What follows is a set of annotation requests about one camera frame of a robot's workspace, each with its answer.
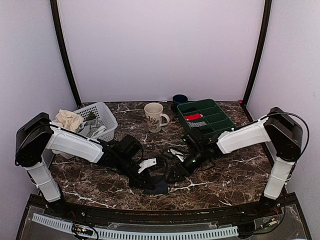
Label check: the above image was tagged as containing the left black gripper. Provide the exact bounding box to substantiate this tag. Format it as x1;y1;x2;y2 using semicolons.
116;155;155;191

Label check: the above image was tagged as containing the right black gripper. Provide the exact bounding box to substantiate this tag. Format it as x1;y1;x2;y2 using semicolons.
166;147;206;184

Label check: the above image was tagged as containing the navy underwear white waistband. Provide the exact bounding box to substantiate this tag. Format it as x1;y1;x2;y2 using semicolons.
142;175;169;195

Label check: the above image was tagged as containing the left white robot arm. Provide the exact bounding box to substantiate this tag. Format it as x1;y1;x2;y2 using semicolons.
15;112;155;218

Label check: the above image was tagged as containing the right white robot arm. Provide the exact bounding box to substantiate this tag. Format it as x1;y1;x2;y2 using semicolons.
166;107;308;217

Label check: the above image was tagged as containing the black rolled sock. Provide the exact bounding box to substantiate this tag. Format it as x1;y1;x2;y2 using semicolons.
199;128;213;135

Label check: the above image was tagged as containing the grey patterned rolled sock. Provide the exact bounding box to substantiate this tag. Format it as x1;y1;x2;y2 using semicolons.
187;121;207;128

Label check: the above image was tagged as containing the green divided organizer tray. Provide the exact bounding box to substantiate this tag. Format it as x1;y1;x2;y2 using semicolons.
177;99;236;138

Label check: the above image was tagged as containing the red rolled sock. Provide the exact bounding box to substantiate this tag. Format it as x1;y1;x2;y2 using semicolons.
184;113;203;121

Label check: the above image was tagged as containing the cream floral mug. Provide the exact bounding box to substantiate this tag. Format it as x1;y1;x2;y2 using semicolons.
144;102;171;133

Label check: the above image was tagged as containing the dark blue mug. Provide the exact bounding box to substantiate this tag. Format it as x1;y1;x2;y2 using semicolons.
171;94;188;112

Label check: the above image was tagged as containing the grey garment in basket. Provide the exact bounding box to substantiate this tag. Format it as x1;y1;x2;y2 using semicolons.
76;118;108;139

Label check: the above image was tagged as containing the white plastic laundry basket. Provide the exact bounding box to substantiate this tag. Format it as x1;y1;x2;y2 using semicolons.
46;102;118;163

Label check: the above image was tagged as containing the olive green garment in basket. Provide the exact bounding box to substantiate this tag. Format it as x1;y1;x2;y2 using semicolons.
85;111;97;121

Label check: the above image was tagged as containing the cream cloth in basket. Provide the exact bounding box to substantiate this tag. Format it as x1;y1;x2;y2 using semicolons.
54;109;84;132

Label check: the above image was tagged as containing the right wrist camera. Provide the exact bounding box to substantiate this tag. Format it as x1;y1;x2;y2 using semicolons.
182;127;207;149

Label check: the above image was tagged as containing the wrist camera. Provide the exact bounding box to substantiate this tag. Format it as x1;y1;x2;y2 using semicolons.
182;127;207;149
119;134;143;159

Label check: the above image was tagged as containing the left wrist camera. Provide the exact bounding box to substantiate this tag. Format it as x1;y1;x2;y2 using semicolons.
119;134;143;159

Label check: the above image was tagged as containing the black front rail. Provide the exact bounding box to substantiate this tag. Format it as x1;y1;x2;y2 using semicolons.
84;206;244;223

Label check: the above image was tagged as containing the white slotted cable duct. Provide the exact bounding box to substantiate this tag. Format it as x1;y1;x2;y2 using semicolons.
31;213;239;240

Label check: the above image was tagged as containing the right black frame post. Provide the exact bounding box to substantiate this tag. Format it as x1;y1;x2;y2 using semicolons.
241;0;272;108

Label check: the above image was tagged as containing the black frame post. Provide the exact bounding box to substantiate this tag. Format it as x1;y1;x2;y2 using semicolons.
241;0;272;108
50;0;82;109

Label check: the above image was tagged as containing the left black frame post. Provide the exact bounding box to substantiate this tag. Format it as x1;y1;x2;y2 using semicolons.
50;0;82;109

